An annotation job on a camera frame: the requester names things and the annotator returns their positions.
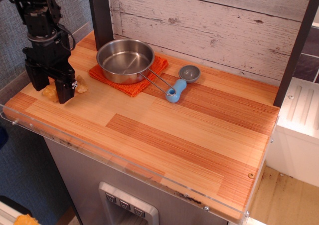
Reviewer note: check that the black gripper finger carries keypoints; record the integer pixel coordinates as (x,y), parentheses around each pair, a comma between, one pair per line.
(37,77)
(65,90)

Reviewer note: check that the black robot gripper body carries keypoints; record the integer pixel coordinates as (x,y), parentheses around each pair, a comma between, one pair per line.
(51,52)

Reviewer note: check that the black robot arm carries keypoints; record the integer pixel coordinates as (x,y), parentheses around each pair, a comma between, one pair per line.
(41,17)

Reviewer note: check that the orange knitted cloth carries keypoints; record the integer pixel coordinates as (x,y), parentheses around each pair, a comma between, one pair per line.
(158,66)

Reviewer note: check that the clear acrylic edge guard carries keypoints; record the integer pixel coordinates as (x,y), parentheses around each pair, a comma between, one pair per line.
(208,158)

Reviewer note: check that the stainless steel pot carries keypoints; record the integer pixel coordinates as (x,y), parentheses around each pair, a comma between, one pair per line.
(126,61)

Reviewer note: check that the grey toy fridge cabinet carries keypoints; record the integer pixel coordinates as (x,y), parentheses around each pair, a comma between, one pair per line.
(82,175)

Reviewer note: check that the blue grey ice cream scoop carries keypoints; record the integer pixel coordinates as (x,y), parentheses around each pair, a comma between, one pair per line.
(187,74)

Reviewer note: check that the silver water dispenser panel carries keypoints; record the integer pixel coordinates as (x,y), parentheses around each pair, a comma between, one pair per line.
(122,208)

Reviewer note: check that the yellow object bottom left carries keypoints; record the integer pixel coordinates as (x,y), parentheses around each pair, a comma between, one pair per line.
(25,220)

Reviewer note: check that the white toy sink unit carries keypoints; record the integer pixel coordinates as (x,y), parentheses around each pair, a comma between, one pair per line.
(294,146)

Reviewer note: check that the dark right frame post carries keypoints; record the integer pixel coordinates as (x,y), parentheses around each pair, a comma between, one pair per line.
(296,51)

